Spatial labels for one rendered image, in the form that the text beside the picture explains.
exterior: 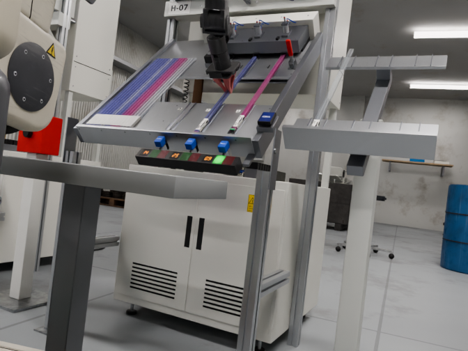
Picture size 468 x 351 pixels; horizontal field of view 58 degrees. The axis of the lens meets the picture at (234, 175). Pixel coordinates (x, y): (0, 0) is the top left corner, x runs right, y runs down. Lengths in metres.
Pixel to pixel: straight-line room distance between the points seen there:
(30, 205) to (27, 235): 0.12
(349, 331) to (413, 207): 9.70
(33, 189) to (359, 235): 1.32
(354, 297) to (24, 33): 0.99
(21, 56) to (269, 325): 1.17
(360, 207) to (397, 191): 9.69
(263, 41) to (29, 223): 1.20
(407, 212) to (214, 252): 9.48
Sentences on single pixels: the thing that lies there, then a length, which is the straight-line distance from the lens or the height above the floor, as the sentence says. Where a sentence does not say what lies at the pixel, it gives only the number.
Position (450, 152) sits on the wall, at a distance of 11.01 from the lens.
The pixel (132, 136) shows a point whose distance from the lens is 1.43.
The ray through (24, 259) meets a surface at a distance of 1.99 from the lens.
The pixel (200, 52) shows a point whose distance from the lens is 1.86.
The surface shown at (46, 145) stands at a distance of 1.92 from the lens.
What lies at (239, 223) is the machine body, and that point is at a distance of 1.55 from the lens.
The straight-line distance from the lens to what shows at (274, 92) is 1.91.
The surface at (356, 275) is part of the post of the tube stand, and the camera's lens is 1.24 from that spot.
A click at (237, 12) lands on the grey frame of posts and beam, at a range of 1.92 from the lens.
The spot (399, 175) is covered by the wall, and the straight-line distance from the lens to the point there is 10.92.
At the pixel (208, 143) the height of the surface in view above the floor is 0.70.
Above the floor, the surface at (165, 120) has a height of 0.77.
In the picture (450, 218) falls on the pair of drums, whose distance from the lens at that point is 4.59.
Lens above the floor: 0.60
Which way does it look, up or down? 1 degrees up
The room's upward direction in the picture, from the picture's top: 7 degrees clockwise
